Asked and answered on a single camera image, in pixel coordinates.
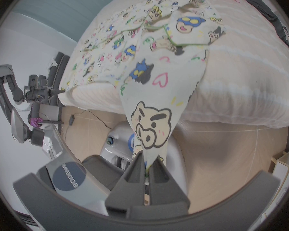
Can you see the white printed pyjama top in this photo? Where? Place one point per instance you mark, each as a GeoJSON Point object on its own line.
{"type": "Point", "coordinates": [149, 80]}

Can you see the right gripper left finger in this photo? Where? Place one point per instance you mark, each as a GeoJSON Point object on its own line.
{"type": "Point", "coordinates": [132, 189]}

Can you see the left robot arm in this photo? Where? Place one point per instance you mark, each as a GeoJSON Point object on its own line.
{"type": "Point", "coordinates": [14, 90]}

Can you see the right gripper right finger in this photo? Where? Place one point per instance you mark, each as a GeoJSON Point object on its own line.
{"type": "Point", "coordinates": [166, 189]}

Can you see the pile of clothes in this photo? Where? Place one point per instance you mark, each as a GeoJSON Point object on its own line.
{"type": "Point", "coordinates": [265, 8]}

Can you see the dark grey ribbed chair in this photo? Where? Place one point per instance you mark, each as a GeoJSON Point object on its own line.
{"type": "Point", "coordinates": [59, 68]}

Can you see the black power adapter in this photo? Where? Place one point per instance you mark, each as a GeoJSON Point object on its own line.
{"type": "Point", "coordinates": [71, 119]}

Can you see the blue-green curtain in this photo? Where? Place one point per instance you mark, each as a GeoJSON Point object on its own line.
{"type": "Point", "coordinates": [50, 11]}

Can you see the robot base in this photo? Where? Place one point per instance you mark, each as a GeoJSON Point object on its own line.
{"type": "Point", "coordinates": [115, 150]}

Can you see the bed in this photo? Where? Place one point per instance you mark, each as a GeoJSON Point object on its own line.
{"type": "Point", "coordinates": [243, 80]}

